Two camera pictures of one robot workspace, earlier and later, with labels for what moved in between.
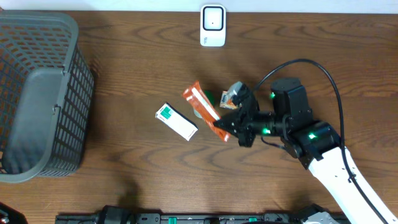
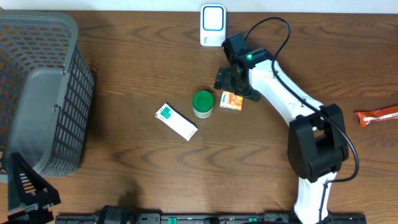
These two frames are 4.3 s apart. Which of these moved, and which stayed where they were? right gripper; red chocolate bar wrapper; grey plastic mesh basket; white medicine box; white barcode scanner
Moved: red chocolate bar wrapper; right gripper
Stayed: white barcode scanner; grey plastic mesh basket; white medicine box
